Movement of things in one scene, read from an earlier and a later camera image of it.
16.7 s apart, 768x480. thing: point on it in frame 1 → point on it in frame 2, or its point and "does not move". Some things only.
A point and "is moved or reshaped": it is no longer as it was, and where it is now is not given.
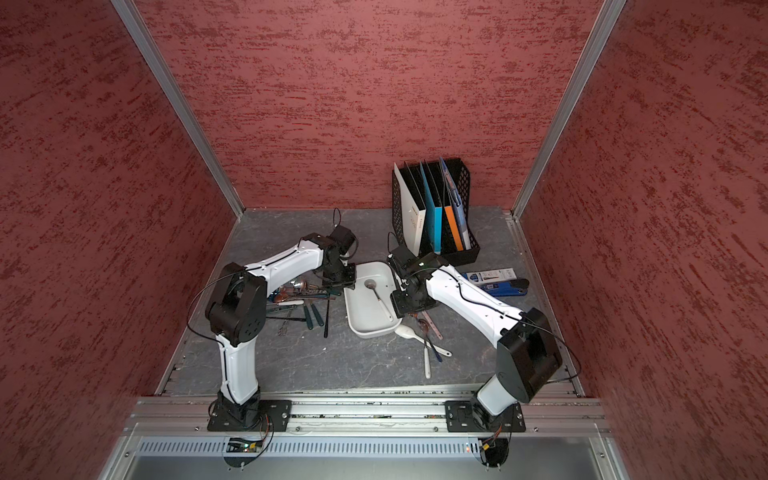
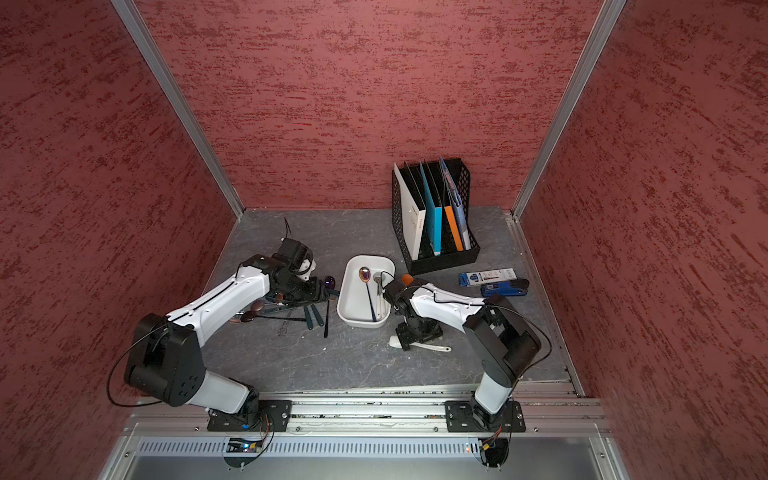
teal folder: [434, 215] does not move
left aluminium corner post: [181, 100] does not move
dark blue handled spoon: [424, 326] → [365, 276]
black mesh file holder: [460, 176] does not move
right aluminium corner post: [609, 17] does not move
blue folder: [455, 202] does not move
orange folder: [454, 227] does not move
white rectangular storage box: [369, 308] is moved or reshaped
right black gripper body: [410, 300] → [417, 329]
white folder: [412, 213] does not move
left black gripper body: [339, 274] → [299, 290]
